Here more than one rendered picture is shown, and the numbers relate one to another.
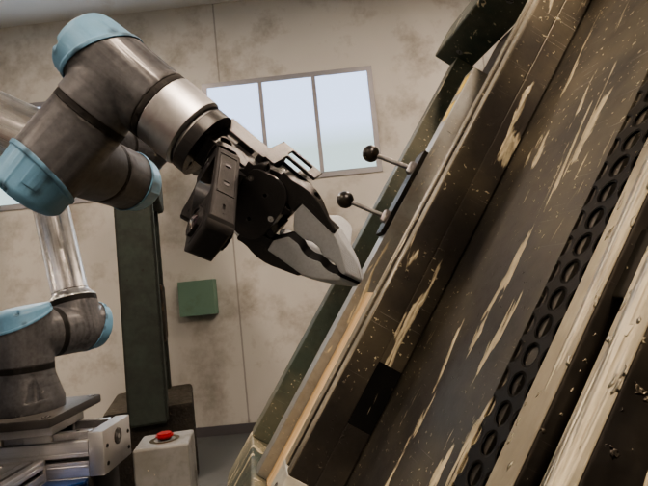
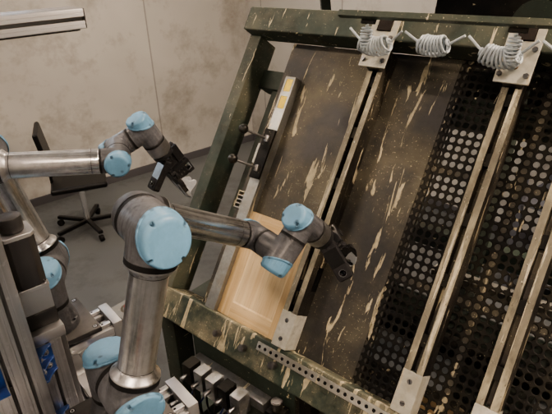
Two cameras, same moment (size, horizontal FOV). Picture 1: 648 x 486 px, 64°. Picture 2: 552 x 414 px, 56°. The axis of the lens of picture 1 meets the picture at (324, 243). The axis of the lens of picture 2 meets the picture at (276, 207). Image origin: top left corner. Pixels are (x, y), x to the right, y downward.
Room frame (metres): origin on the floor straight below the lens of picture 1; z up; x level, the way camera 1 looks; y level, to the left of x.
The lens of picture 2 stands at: (-0.38, 1.02, 2.13)
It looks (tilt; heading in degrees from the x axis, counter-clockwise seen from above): 26 degrees down; 320
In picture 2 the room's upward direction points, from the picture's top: 2 degrees counter-clockwise
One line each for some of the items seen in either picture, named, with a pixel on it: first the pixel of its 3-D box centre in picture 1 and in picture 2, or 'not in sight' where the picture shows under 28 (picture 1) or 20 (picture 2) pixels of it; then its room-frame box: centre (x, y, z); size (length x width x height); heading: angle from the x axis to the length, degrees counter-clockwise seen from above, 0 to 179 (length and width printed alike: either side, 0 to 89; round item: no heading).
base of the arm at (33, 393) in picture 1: (27, 387); (52, 312); (1.16, 0.69, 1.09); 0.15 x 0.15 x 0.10
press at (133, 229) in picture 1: (142, 271); not in sight; (3.89, 1.38, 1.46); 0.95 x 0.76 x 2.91; 178
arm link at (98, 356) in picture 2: not in sight; (110, 367); (0.66, 0.70, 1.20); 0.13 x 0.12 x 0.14; 176
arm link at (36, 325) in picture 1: (27, 334); (44, 282); (1.17, 0.69, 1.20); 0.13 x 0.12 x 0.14; 153
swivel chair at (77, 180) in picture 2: not in sight; (77, 179); (3.73, -0.34, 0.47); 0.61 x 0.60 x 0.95; 99
